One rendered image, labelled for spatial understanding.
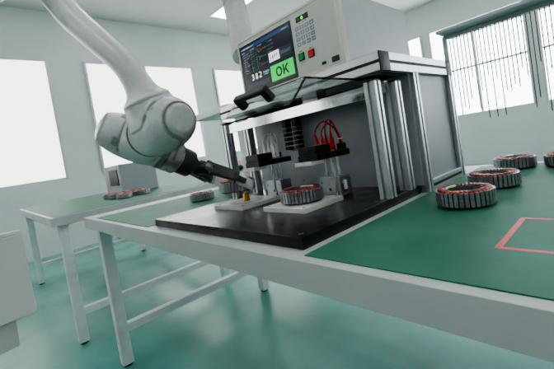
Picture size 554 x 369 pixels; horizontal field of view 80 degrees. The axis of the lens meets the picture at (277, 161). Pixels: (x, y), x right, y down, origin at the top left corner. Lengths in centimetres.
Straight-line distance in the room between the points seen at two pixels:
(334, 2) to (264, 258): 67
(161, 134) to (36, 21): 520
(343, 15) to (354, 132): 33
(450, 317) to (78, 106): 539
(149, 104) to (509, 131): 681
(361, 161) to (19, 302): 85
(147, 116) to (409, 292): 55
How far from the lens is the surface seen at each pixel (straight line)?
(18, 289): 63
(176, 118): 68
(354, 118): 104
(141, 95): 73
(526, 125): 713
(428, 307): 45
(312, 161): 88
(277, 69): 108
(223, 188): 100
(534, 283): 45
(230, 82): 678
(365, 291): 48
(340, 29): 93
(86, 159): 546
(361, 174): 105
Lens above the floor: 93
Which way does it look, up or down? 2 degrees down
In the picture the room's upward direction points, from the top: 9 degrees counter-clockwise
